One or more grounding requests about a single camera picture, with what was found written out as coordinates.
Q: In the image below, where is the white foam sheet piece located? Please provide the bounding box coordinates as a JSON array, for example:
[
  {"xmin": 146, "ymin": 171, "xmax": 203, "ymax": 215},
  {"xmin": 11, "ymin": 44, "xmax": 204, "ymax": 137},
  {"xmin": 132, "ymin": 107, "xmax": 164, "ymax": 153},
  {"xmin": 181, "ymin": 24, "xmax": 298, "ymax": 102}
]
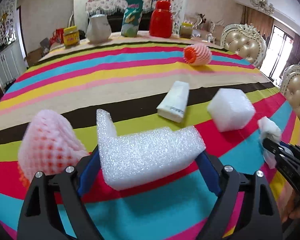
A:
[{"xmin": 96, "ymin": 109, "xmax": 206, "ymax": 191}]

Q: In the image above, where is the white bag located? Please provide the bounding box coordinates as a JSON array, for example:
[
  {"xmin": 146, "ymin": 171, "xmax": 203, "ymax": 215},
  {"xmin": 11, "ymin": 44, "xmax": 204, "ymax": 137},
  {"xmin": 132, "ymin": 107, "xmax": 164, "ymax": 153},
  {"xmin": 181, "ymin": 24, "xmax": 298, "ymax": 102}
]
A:
[{"xmin": 257, "ymin": 116, "xmax": 282, "ymax": 169}]

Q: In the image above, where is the pink foam fruit net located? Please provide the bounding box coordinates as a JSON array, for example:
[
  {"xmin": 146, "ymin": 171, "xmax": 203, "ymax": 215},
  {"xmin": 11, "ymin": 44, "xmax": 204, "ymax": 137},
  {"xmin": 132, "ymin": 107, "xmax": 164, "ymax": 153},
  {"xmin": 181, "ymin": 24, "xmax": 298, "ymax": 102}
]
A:
[
  {"xmin": 18, "ymin": 109, "xmax": 89, "ymax": 188},
  {"xmin": 183, "ymin": 43, "xmax": 212, "ymax": 66}
]

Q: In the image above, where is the white tube package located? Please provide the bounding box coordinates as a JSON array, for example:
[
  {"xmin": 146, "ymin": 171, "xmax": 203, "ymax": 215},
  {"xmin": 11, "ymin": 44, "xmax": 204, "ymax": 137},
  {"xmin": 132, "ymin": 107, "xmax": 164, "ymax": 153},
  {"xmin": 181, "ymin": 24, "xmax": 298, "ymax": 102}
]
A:
[{"xmin": 157, "ymin": 81, "xmax": 190, "ymax": 123}]

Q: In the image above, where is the person's right hand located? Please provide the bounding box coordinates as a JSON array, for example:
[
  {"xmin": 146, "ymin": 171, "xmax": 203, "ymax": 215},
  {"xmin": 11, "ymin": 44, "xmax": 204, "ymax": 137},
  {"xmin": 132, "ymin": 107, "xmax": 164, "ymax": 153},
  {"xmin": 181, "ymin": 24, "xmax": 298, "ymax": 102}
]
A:
[{"xmin": 281, "ymin": 195, "xmax": 300, "ymax": 223}]

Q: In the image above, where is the beige tufted chair near right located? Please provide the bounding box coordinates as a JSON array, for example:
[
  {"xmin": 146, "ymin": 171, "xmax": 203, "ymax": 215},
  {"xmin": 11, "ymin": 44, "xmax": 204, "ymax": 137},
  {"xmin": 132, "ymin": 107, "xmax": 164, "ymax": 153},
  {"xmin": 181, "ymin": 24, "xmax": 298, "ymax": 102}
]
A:
[{"xmin": 280, "ymin": 64, "xmax": 300, "ymax": 120}]

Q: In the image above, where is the beige tufted chair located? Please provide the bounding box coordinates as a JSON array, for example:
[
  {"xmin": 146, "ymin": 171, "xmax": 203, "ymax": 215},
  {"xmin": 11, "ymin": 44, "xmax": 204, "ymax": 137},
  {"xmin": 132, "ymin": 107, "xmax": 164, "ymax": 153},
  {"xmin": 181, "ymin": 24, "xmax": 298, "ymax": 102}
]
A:
[
  {"xmin": 280, "ymin": 64, "xmax": 300, "ymax": 120},
  {"xmin": 220, "ymin": 23, "xmax": 266, "ymax": 69}
]

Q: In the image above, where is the striped colourful tablecloth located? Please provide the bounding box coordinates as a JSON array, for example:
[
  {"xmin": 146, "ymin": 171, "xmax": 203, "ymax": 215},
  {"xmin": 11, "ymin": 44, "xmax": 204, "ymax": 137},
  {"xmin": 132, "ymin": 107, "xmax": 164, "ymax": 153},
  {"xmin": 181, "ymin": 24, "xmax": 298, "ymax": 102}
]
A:
[{"xmin": 0, "ymin": 35, "xmax": 300, "ymax": 239}]

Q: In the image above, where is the beige tufted chair far right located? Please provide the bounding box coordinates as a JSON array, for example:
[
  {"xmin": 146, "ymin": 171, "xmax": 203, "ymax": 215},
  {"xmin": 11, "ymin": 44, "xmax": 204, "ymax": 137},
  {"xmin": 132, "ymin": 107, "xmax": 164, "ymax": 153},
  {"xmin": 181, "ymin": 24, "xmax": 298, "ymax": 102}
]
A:
[{"xmin": 220, "ymin": 23, "xmax": 266, "ymax": 69}]

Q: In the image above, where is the white low sideboard cabinet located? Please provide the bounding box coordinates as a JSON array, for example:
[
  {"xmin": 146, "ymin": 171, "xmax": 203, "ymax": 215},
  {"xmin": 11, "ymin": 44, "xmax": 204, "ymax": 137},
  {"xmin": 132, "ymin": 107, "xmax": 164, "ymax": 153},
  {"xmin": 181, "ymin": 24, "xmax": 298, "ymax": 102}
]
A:
[{"xmin": 0, "ymin": 42, "xmax": 27, "ymax": 88}]

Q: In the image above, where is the yellow label jar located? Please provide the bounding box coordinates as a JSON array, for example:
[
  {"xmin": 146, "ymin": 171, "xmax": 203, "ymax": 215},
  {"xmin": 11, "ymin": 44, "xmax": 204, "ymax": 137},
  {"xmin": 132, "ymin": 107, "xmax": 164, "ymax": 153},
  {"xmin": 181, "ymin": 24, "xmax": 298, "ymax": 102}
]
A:
[{"xmin": 63, "ymin": 25, "xmax": 80, "ymax": 48}]

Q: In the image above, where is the red gift box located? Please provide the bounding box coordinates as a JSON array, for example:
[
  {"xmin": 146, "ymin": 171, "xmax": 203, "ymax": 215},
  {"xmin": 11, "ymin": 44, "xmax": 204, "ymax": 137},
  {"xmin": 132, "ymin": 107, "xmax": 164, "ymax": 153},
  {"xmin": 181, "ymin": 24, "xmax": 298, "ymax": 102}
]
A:
[{"xmin": 49, "ymin": 28, "xmax": 64, "ymax": 45}]

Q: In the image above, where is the white ornate sofa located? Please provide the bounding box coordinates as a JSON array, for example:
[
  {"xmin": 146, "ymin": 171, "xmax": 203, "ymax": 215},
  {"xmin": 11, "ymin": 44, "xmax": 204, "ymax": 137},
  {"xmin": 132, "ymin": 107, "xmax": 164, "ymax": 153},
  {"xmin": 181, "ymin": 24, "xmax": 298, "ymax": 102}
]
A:
[{"xmin": 184, "ymin": 14, "xmax": 224, "ymax": 44}]

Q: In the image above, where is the brown curtain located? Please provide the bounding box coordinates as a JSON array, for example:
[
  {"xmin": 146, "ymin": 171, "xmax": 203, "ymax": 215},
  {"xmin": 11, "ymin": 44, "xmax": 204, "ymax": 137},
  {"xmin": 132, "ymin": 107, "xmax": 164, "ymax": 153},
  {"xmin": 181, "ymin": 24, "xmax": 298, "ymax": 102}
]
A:
[{"xmin": 241, "ymin": 6, "xmax": 274, "ymax": 37}]

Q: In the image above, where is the white ceramic teapot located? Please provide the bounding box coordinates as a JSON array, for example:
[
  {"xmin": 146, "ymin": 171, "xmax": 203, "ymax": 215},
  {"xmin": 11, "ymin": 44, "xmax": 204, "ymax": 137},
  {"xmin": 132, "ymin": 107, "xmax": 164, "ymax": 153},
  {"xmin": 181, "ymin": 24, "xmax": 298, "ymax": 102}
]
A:
[{"xmin": 85, "ymin": 10, "xmax": 111, "ymax": 43}]

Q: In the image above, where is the brown jar yellow lid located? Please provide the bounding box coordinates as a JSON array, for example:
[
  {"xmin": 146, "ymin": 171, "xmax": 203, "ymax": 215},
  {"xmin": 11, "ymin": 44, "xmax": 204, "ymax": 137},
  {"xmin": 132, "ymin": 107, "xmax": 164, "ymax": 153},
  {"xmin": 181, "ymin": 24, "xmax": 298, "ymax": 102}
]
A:
[{"xmin": 179, "ymin": 22, "xmax": 193, "ymax": 39}]

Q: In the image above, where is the red thermos jug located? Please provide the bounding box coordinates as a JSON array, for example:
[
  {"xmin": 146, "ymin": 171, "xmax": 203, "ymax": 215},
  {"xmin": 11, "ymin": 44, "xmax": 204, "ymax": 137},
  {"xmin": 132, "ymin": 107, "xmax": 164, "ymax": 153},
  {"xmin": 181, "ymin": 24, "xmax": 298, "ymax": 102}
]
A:
[{"xmin": 149, "ymin": 1, "xmax": 173, "ymax": 38}]

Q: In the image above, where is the chandelier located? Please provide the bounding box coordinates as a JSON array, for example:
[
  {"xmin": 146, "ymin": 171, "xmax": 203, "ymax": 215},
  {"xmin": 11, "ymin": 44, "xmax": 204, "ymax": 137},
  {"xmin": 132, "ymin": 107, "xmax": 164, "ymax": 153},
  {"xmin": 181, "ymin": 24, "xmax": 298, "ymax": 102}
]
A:
[{"xmin": 250, "ymin": 0, "xmax": 275, "ymax": 15}]

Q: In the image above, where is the black piano with lace cover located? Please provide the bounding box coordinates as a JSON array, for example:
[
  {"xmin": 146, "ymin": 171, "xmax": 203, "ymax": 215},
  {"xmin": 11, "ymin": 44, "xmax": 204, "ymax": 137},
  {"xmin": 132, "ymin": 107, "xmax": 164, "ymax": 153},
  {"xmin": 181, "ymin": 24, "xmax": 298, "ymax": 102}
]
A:
[{"xmin": 85, "ymin": 0, "xmax": 157, "ymax": 33}]

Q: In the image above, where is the white carved screen partition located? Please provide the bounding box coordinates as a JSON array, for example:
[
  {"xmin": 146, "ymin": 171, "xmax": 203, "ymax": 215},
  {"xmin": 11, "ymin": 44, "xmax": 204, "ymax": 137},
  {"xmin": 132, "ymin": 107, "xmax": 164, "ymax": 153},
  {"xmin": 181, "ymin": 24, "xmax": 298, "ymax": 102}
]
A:
[{"xmin": 171, "ymin": 0, "xmax": 187, "ymax": 34}]

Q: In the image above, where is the green snack bag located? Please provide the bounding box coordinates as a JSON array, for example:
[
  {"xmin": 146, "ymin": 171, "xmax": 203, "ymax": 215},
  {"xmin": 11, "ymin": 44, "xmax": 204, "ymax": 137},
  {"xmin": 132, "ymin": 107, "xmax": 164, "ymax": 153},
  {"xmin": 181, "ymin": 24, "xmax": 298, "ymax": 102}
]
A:
[{"xmin": 121, "ymin": 0, "xmax": 143, "ymax": 37}]

